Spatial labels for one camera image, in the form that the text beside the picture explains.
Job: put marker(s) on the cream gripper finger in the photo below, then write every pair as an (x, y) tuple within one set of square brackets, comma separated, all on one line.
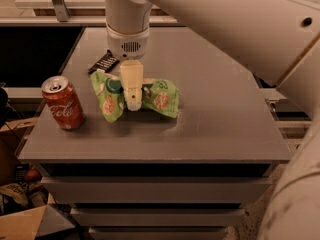
[(131, 76)]

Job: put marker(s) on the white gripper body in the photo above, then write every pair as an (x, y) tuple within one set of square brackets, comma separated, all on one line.
[(128, 45)]

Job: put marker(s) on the green rice chip bag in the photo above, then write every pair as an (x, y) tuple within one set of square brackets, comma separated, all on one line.
[(158, 95)]

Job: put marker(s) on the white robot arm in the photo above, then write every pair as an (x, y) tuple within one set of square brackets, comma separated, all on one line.
[(277, 40)]

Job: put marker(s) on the red coke can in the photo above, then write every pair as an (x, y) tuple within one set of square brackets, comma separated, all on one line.
[(63, 102)]

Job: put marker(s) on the black chocolate bar wrapper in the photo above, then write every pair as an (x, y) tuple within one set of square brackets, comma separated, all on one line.
[(105, 63)]

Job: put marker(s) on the grey drawer cabinet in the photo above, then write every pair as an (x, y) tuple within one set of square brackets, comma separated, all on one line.
[(147, 177)]

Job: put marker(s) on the cardboard box left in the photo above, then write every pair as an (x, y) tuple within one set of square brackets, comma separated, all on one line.
[(40, 223)]

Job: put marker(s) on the metal railing frame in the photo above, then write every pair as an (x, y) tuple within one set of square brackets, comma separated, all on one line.
[(60, 14)]

